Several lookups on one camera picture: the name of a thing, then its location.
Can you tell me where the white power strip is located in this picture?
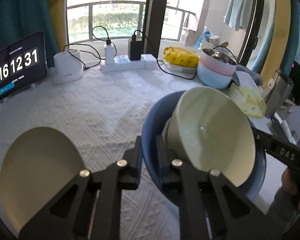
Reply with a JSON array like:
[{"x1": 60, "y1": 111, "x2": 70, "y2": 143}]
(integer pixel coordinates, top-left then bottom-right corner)
[{"x1": 99, "y1": 54, "x2": 157, "y2": 73}]

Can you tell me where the cream beige plate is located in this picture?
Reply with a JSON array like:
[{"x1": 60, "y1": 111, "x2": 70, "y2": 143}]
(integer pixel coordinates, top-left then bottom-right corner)
[{"x1": 0, "y1": 127, "x2": 85, "y2": 231}]

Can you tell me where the black lamp cable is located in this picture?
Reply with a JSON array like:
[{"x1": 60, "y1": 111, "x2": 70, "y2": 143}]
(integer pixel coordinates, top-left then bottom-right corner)
[{"x1": 63, "y1": 43, "x2": 102, "y2": 70}]

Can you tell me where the hanging light blue towel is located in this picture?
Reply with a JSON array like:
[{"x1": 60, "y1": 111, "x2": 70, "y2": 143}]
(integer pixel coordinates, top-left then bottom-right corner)
[{"x1": 223, "y1": 0, "x2": 248, "y2": 31}]

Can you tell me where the blue plastic bag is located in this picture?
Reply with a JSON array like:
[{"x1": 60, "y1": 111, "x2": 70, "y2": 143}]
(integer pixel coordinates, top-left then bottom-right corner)
[{"x1": 194, "y1": 30, "x2": 212, "y2": 50}]

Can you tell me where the tablet showing clock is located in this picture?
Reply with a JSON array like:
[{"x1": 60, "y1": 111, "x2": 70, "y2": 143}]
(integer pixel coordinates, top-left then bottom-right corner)
[{"x1": 0, "y1": 30, "x2": 47, "y2": 101}]

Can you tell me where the cream green bowl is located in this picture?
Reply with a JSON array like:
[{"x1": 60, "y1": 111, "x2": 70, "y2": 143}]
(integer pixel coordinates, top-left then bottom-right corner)
[{"x1": 162, "y1": 86, "x2": 256, "y2": 186}]

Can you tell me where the white charger plug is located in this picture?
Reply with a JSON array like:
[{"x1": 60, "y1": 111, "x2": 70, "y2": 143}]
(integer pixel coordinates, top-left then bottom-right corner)
[{"x1": 104, "y1": 39, "x2": 115, "y2": 65}]

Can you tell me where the dark blue bowl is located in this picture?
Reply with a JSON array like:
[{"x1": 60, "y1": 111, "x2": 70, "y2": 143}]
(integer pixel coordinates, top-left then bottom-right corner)
[{"x1": 141, "y1": 90, "x2": 267, "y2": 205}]

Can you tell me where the black cable to pot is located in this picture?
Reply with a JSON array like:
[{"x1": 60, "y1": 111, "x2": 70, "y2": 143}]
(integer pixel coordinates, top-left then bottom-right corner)
[{"x1": 133, "y1": 29, "x2": 198, "y2": 81}]

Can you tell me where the black charger cable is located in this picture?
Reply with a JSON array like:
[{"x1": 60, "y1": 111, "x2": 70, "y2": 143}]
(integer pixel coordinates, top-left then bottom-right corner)
[{"x1": 91, "y1": 25, "x2": 112, "y2": 45}]

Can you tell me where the black charger plug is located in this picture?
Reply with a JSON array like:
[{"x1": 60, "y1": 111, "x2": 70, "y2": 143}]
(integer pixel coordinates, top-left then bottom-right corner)
[{"x1": 128, "y1": 34, "x2": 143, "y2": 61}]

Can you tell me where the right hand with grey glove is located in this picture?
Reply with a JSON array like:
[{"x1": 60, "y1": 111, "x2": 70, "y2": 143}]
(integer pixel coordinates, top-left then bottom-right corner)
[{"x1": 266, "y1": 168, "x2": 300, "y2": 234}]

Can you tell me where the yellow patterned tissue pack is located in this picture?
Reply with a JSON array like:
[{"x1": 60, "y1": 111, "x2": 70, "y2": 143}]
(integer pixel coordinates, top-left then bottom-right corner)
[{"x1": 228, "y1": 83, "x2": 267, "y2": 119}]

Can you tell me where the yellow wet wipes pack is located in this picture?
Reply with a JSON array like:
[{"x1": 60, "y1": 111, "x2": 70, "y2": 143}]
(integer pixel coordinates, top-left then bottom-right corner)
[{"x1": 164, "y1": 47, "x2": 199, "y2": 68}]

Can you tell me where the pink blue electric pot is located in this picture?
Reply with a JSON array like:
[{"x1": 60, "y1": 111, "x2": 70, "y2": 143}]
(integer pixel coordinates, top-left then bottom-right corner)
[{"x1": 197, "y1": 49, "x2": 237, "y2": 89}]

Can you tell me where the white perforated basket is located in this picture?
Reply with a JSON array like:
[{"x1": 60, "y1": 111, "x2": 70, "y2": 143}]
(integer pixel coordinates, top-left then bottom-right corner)
[{"x1": 201, "y1": 41, "x2": 215, "y2": 49}]

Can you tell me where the white desk lamp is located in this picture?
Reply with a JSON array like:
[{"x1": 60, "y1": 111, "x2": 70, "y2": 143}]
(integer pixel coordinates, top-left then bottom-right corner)
[{"x1": 52, "y1": 22, "x2": 83, "y2": 85}]

